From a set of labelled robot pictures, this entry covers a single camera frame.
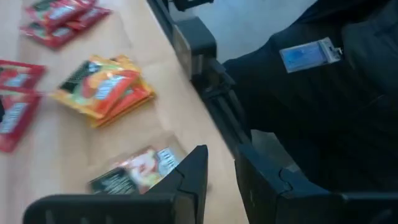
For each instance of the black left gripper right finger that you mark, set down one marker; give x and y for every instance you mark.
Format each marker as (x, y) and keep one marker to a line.
(267, 199)

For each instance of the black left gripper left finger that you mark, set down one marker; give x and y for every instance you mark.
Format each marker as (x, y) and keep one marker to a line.
(186, 193)

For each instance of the beige tea packet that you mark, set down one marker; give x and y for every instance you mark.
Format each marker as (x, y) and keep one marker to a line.
(136, 174)

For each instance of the yellow tea packet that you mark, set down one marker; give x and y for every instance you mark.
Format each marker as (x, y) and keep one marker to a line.
(124, 116)
(93, 84)
(136, 93)

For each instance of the red strawberry tea packet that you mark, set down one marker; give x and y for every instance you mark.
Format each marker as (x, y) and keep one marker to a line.
(90, 17)
(49, 36)
(18, 76)
(59, 12)
(15, 121)

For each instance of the person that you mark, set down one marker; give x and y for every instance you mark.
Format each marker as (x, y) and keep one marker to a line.
(311, 124)

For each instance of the blue id badge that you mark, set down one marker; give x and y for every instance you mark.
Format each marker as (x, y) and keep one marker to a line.
(304, 56)

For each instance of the black aluminium table frame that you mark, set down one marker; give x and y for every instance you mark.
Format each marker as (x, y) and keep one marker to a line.
(217, 93)

